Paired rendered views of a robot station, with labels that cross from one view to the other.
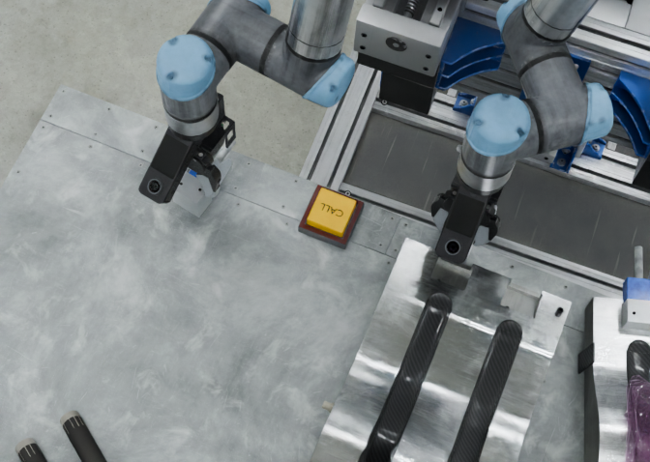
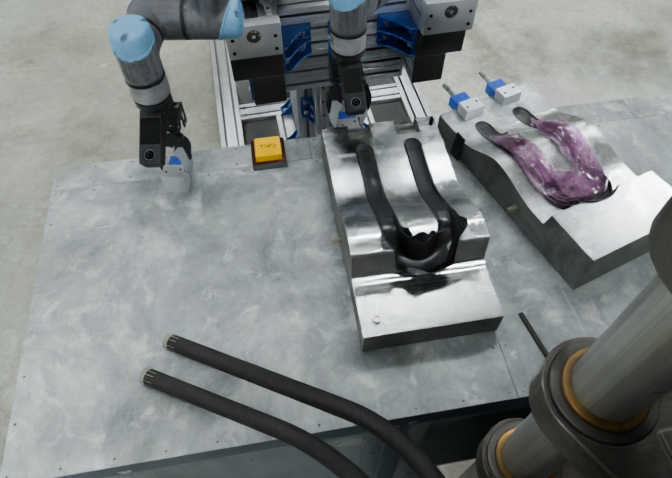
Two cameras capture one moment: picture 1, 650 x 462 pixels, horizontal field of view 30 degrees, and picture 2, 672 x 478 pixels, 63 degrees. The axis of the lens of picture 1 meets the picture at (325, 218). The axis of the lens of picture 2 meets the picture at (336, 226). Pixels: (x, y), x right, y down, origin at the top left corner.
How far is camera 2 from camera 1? 0.84 m
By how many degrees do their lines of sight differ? 18
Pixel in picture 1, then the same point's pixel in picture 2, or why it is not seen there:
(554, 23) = not seen: outside the picture
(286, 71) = (201, 18)
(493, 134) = not seen: outside the picture
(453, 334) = (382, 160)
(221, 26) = (142, 10)
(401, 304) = (343, 160)
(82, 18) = not seen: hidden behind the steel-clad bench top
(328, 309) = (298, 199)
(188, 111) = (148, 73)
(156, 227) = (163, 210)
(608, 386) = (482, 146)
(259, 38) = (172, 7)
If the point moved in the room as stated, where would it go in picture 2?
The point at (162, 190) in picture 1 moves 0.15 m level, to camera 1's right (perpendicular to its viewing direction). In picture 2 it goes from (156, 155) to (228, 129)
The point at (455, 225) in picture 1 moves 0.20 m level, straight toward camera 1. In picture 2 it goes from (349, 89) to (374, 157)
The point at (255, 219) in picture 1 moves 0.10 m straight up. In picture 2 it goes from (224, 177) to (216, 147)
